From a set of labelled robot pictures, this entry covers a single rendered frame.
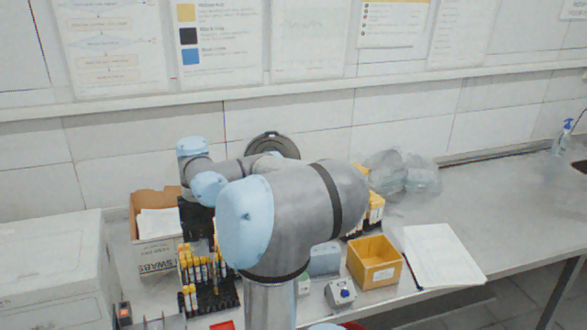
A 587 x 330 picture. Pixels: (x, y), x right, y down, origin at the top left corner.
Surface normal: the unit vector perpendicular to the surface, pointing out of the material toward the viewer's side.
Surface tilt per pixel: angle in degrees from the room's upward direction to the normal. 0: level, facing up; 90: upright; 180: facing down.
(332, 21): 94
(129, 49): 94
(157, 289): 0
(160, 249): 88
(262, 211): 45
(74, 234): 0
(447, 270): 1
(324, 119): 90
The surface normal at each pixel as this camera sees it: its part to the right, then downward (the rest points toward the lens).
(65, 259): 0.04, -0.86
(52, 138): 0.34, 0.49
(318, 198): 0.36, -0.25
